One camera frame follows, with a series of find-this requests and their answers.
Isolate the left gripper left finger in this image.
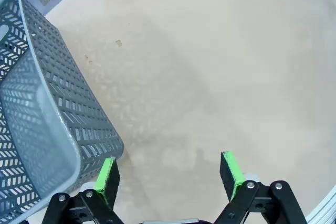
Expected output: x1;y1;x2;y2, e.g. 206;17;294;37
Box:
41;157;124;224

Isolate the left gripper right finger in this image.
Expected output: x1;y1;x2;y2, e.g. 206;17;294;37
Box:
212;151;308;224

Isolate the gray plastic lattice basket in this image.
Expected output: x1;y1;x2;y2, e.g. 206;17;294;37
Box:
0;0;124;222

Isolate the aluminium table frame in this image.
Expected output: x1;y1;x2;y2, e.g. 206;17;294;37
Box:
306;184;336;224

